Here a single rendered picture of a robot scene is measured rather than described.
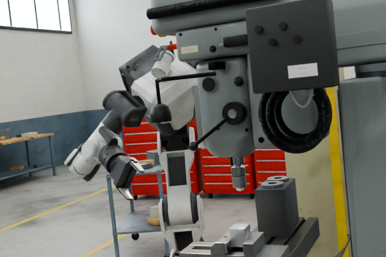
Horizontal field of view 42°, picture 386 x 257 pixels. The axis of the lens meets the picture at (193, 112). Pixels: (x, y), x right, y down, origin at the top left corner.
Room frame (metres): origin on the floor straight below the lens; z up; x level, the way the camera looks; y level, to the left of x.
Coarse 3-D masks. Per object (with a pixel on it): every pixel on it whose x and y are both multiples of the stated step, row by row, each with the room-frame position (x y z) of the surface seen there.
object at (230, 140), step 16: (240, 64) 1.55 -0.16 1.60; (208, 80) 1.59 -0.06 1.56; (224, 80) 1.58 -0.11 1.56; (208, 96) 1.60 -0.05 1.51; (224, 96) 1.58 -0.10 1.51; (240, 96) 1.56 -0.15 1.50; (208, 112) 1.61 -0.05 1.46; (208, 128) 1.61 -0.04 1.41; (224, 128) 1.58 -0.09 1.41; (240, 128) 1.56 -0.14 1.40; (208, 144) 1.63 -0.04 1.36; (224, 144) 1.60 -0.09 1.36; (240, 144) 1.58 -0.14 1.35
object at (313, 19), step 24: (312, 0) 1.18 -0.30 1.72; (264, 24) 1.23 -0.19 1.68; (288, 24) 1.21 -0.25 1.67; (312, 24) 1.18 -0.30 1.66; (264, 48) 1.23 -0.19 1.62; (288, 48) 1.21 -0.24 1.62; (312, 48) 1.19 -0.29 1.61; (336, 48) 1.23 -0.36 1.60; (264, 72) 1.24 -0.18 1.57; (288, 72) 1.21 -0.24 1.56; (312, 72) 1.19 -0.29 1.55; (336, 72) 1.20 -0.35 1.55
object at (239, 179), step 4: (232, 172) 1.66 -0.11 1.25; (236, 172) 1.65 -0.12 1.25; (240, 172) 1.65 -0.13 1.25; (244, 172) 1.66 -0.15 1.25; (232, 176) 1.67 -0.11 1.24; (236, 176) 1.65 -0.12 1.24; (240, 176) 1.65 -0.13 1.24; (244, 176) 1.66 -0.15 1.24; (232, 180) 1.67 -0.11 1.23; (236, 180) 1.65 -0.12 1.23; (240, 180) 1.65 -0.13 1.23; (244, 180) 1.66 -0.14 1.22; (236, 184) 1.65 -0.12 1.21; (240, 184) 1.65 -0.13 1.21; (244, 184) 1.65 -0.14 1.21
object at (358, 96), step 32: (384, 64) 1.31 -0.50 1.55; (352, 96) 1.35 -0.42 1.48; (384, 96) 1.31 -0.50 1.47; (352, 128) 1.35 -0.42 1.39; (384, 128) 1.30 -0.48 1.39; (352, 160) 1.35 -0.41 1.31; (384, 160) 1.30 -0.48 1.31; (352, 192) 1.36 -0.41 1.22; (384, 192) 1.30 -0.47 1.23; (352, 224) 1.36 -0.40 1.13; (384, 224) 1.30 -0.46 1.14; (352, 256) 1.38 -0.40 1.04; (384, 256) 1.30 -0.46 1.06
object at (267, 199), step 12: (276, 180) 2.06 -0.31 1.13; (288, 180) 2.08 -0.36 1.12; (264, 192) 1.96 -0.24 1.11; (276, 192) 1.94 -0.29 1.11; (288, 192) 1.99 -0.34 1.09; (264, 204) 1.96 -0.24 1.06; (276, 204) 1.94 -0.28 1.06; (288, 204) 1.97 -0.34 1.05; (264, 216) 1.96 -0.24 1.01; (276, 216) 1.94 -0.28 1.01; (288, 216) 1.96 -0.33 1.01; (264, 228) 1.96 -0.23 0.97; (276, 228) 1.95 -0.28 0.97; (288, 228) 1.94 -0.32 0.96
